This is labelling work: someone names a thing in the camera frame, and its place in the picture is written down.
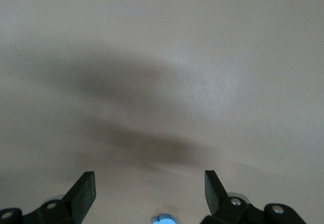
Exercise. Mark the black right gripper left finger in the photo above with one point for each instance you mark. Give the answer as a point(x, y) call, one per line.
point(78, 198)

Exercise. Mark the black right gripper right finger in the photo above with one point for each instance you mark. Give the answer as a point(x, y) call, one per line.
point(216, 198)

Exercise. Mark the blue foam letter x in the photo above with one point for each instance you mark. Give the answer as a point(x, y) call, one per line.
point(165, 219)

